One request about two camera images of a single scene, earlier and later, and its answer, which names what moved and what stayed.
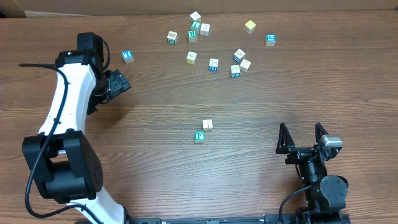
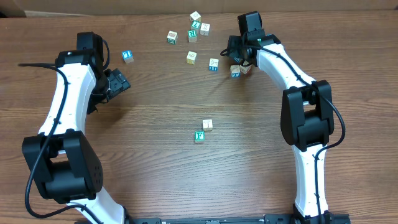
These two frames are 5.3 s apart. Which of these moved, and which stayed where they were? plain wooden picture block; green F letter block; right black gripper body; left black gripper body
Moved: right black gripper body
Stayed: left black gripper body; plain wooden picture block; green F letter block
